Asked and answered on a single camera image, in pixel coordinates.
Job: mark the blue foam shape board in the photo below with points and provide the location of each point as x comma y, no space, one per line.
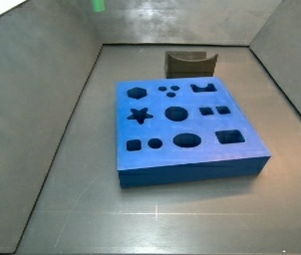
183,132

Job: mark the black curved holder stand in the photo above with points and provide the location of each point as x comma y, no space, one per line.
183,64

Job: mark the green oval cylinder peg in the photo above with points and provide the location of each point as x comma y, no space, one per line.
99,5

